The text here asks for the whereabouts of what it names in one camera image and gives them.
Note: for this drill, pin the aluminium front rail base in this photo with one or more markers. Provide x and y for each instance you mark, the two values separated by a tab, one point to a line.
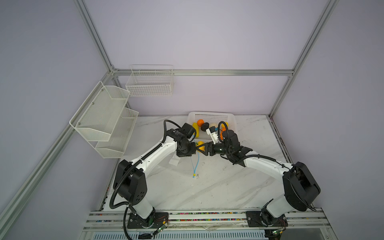
209	225

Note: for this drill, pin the clear zip top bag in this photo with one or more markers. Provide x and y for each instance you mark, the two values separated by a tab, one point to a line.
188	165

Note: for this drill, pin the white perforated plastic basket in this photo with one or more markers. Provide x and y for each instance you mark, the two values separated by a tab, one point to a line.
213	118

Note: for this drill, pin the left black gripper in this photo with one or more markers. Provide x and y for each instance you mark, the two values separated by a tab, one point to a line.
192	151

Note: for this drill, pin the orange tangerine bottom left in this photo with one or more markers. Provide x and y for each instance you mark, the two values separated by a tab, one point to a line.
222	131

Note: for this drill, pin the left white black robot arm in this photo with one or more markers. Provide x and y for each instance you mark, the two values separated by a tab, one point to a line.
130	184

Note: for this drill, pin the white wire wall basket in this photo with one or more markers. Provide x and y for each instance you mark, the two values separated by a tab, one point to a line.
151	81

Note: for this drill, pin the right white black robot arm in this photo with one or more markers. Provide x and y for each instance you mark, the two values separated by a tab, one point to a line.
300	187

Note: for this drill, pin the orange tangerine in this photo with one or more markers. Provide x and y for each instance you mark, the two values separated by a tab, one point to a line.
222	131
200	122

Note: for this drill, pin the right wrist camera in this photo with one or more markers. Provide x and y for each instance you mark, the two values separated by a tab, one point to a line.
213	133

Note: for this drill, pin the yellow peach fruit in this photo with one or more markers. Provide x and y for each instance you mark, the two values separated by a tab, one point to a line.
201	146

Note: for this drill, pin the orange tangerine top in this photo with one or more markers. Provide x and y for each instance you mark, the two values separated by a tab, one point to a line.
200	122

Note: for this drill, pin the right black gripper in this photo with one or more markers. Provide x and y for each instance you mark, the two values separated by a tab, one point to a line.
210	146

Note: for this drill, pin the white mesh two-tier shelf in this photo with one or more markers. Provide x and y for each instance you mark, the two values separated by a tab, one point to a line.
105	121

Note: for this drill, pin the dark avocado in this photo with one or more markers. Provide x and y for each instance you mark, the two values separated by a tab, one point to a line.
205	126

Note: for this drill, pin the yellow green mango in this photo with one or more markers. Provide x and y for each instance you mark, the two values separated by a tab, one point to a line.
196	127

